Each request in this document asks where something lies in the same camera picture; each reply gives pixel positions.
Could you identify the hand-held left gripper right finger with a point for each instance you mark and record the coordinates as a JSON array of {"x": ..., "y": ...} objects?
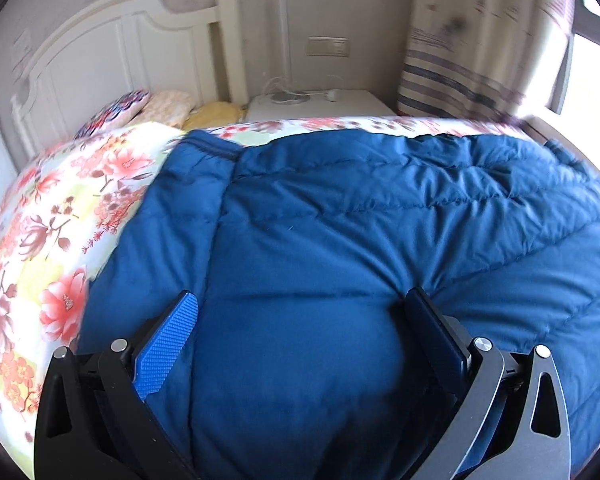
[{"x": 435, "y": 330}]

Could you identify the peach patterned pillow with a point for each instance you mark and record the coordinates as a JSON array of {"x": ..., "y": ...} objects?
[{"x": 167, "y": 105}]

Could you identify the red blue patterned pillow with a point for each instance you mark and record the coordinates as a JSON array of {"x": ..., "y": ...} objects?
[{"x": 115, "y": 110}]

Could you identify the white nightstand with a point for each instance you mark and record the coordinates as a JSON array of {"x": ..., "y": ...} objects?
[{"x": 350, "y": 105}]

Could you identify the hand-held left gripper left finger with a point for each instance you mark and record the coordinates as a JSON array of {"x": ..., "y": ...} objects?
[{"x": 167, "y": 345}]

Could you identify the white desk lamp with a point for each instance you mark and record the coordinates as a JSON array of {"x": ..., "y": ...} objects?
[{"x": 283, "y": 35}]

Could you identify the dark window frame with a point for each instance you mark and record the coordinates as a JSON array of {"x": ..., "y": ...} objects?
[{"x": 587, "y": 35}]

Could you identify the striped beige curtain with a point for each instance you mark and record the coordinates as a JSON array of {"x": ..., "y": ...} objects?
[{"x": 455, "y": 60}]

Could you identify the white wooden headboard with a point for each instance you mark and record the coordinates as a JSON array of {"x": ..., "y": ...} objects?
[{"x": 105, "y": 60}]

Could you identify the yellow pillow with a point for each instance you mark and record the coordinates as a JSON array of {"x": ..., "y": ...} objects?
[{"x": 215, "y": 112}]

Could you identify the blue quilted jacket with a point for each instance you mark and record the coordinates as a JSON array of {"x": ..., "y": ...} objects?
[{"x": 330, "y": 235}]

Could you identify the beige window sill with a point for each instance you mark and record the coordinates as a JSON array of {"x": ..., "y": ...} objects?
[{"x": 540, "y": 127}]

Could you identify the beige wall socket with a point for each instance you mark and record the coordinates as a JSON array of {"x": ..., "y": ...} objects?
[{"x": 329, "y": 46}]

